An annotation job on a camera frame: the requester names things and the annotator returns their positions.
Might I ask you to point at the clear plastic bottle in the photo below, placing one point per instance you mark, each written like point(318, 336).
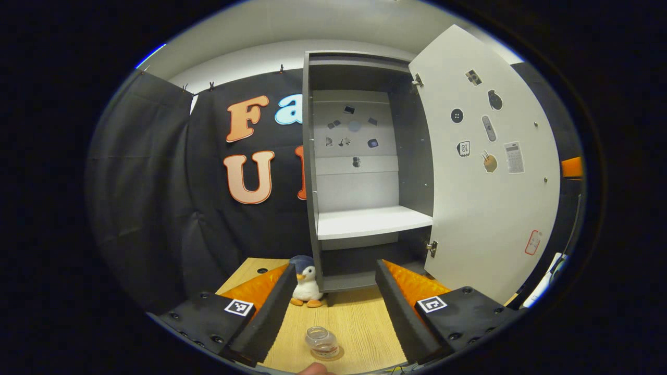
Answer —
point(322, 341)

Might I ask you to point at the white cabinet door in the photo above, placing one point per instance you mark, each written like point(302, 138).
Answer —
point(484, 208)

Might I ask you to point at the black backdrop cloth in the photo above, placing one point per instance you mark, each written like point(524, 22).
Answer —
point(156, 198)

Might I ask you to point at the penguin plush toy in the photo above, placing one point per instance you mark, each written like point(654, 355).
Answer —
point(308, 286)

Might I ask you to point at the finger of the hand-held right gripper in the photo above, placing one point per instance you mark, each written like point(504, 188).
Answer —
point(572, 167)

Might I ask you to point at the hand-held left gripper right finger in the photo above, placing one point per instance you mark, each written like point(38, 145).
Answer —
point(404, 323)

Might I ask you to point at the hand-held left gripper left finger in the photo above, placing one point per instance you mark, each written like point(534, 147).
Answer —
point(266, 323)

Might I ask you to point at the metal door hinge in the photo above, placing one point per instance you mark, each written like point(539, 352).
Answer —
point(432, 248)
point(417, 80)

